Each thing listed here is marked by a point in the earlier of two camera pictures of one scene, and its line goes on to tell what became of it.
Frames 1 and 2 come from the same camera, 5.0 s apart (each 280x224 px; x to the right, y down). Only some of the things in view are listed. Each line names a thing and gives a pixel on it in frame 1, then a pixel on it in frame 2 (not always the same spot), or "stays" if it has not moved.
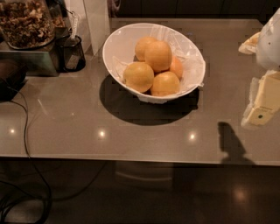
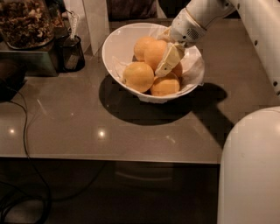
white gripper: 269,44 to 184,28
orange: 164,83 stays
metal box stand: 37,63 stays
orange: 158,54 stays
